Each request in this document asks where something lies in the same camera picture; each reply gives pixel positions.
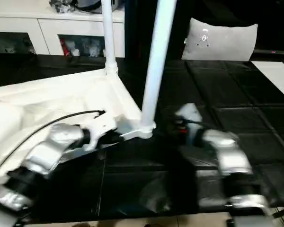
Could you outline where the dark tangled cable bundle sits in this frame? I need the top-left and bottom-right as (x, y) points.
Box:
(49, 0), (76, 14)

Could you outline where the white plastic table leg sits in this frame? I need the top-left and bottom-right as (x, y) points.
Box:
(141, 0), (178, 133)
(101, 0), (119, 75)

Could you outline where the red bottle behind glass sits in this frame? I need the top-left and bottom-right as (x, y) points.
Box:
(62, 40), (71, 56)

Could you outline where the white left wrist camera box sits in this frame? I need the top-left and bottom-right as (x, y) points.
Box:
(84, 113), (118, 151)

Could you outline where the grey cushion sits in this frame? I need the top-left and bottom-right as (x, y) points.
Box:
(181, 17), (258, 61)

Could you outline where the white plastic table top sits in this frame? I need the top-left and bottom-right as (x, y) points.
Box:
(0, 68), (157, 190)

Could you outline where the grey helmet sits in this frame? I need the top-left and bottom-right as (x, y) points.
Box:
(77, 0), (124, 12)

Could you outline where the white glass-door cabinet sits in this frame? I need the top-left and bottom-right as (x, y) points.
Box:
(0, 0), (125, 57)

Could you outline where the white flat board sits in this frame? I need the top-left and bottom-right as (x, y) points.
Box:
(250, 61), (284, 104)

